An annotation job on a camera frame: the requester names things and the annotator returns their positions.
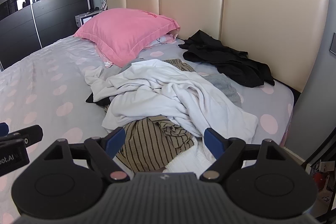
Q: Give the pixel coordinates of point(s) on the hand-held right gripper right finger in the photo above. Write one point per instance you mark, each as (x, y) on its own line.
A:
(213, 142)

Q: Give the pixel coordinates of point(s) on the white bedside box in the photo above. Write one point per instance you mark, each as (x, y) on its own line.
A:
(84, 19)

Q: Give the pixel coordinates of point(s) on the red object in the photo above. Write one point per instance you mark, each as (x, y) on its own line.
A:
(319, 180)

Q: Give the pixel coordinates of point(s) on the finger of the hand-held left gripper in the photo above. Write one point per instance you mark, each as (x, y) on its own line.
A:
(29, 134)
(3, 129)

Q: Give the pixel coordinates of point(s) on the bed with polka dot sheet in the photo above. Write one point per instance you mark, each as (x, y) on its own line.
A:
(39, 82)

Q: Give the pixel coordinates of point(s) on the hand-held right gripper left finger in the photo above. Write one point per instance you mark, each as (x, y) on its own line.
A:
(115, 141)

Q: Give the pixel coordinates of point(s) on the brown striped garment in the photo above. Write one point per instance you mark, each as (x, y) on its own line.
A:
(147, 142)

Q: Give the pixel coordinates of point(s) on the black sliding wardrobe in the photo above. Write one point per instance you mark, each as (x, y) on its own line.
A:
(52, 16)

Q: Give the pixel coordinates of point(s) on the small black garment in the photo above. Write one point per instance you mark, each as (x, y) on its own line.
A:
(92, 99)

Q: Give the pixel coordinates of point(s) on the white sweater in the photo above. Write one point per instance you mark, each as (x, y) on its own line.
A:
(183, 98)

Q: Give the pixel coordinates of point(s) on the beige padded headboard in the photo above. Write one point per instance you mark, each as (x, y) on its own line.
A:
(262, 16)

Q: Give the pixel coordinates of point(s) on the large black garment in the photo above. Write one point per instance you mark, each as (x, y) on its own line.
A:
(223, 58)

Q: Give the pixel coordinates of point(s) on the white printed pillow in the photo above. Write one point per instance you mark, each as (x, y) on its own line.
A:
(162, 39)

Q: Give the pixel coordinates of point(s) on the grey garment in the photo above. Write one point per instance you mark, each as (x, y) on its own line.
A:
(223, 87)

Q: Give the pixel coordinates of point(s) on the pink pillow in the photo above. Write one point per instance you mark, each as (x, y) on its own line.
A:
(126, 32)

